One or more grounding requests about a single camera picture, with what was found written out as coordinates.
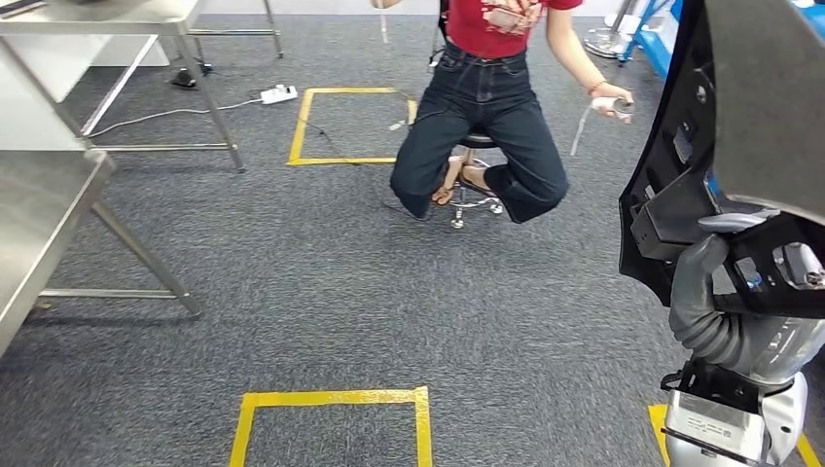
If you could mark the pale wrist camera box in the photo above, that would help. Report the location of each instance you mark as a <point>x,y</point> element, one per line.
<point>709,428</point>

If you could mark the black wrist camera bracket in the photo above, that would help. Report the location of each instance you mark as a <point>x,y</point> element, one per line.
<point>709,380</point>

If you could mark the person's right hand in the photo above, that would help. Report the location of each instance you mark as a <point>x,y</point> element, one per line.
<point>385,3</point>

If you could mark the black stool chrome base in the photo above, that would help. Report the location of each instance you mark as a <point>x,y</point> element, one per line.
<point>478,138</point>

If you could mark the black plastic plate bracket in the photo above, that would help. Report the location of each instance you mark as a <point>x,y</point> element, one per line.
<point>677,129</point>

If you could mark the person's left forearm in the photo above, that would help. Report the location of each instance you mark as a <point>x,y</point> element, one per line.
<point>573,58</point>

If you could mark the white partition panel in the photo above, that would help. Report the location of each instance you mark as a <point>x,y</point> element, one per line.
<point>39,77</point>

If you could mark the black power adapter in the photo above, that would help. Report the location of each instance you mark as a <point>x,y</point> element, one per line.
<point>183,79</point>

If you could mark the person's left hand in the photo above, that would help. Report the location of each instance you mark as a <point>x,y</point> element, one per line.
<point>609,100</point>

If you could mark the dark flat device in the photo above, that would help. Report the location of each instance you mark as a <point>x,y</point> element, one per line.
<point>19,6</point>

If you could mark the person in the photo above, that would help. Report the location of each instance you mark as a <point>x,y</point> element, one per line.
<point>477,109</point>

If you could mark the chrome round stanchion base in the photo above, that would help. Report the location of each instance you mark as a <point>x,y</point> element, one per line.
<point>606,42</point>

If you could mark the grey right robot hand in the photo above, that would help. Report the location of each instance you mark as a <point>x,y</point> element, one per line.
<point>760,348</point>

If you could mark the stainless steel workbench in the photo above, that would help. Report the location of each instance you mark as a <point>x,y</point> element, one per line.
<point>39,213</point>

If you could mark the stainless steel table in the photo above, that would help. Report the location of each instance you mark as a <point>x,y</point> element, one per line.
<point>96,16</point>

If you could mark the white power strip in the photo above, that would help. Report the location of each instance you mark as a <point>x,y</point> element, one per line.
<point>278,95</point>

